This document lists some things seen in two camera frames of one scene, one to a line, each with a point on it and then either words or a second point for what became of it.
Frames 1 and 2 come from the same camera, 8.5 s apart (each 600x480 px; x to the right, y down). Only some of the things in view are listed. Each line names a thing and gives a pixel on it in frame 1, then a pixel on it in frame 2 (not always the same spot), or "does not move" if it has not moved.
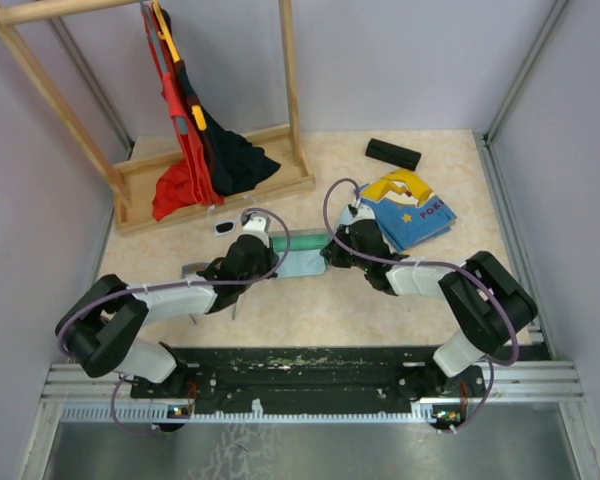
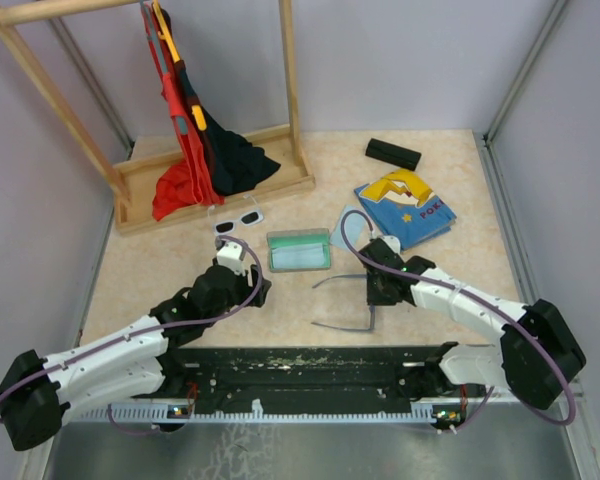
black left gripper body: x=265 y=265 → x=242 y=290
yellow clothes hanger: x=165 y=34 does not move
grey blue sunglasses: x=189 y=270 → x=372 y=308
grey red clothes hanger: x=180 y=122 does not move
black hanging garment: x=233 y=160 does not move
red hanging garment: x=187 y=176 does not move
